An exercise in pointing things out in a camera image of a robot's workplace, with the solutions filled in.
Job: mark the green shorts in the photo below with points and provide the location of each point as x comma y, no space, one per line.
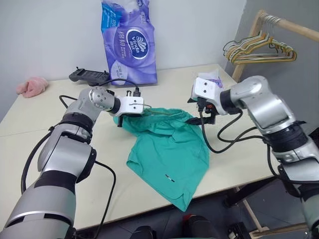
169,154

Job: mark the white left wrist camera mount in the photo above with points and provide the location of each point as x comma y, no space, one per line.
132,104

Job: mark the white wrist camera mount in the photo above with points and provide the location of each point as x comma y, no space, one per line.
209,87
132,104

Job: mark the purple tissue pack bag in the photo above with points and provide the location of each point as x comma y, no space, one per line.
132,44

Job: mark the black handheld controller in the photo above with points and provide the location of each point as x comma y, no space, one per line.
87,76

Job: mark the bunch of hangers on rack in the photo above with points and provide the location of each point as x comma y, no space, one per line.
295,56

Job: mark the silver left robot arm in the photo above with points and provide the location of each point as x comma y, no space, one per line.
62,154

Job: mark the black table leg brace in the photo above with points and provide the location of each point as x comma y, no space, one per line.
249,193

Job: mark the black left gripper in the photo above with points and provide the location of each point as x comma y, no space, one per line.
120,122

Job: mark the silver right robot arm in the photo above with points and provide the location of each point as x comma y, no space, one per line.
264,107

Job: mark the small purple tissue box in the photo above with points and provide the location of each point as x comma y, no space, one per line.
219,83

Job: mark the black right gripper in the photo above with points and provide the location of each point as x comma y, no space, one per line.
210,115

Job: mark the pink plush cloth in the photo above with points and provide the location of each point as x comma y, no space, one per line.
31,87

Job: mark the dark rounded shape red spot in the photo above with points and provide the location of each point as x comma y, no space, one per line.
199,226

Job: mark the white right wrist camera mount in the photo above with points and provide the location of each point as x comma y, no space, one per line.
209,87

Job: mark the wooden clothes rack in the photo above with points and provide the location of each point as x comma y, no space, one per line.
249,42

